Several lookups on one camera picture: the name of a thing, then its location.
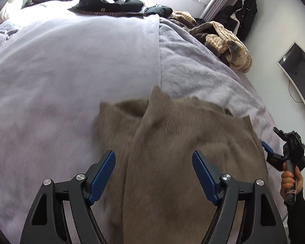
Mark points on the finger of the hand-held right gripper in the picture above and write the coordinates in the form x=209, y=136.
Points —
x=274, y=160
x=280, y=134

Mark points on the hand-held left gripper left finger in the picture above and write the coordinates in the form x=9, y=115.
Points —
x=103, y=178

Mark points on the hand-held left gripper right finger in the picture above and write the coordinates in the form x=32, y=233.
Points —
x=204, y=178

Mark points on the brown knit sweater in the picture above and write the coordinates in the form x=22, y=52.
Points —
x=167, y=170

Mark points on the person's right forearm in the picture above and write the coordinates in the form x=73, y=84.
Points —
x=300, y=221

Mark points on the person's right hand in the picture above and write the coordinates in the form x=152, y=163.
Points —
x=285, y=181

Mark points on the smooth lavender fleece blanket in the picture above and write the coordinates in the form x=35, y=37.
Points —
x=66, y=81

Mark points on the textured lavender bedspread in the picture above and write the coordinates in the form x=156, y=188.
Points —
x=193, y=68

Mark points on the beige striped fleece garment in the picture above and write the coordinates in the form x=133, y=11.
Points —
x=223, y=40

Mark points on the black hanging coat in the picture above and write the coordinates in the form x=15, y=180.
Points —
x=244, y=17

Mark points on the small black garment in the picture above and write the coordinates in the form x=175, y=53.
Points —
x=158, y=10

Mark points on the black jacket with plaid lining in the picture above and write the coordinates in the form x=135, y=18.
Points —
x=104, y=3

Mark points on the round white pillow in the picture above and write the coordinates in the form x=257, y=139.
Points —
x=5, y=14

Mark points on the wall television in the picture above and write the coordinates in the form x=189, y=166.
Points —
x=300, y=73

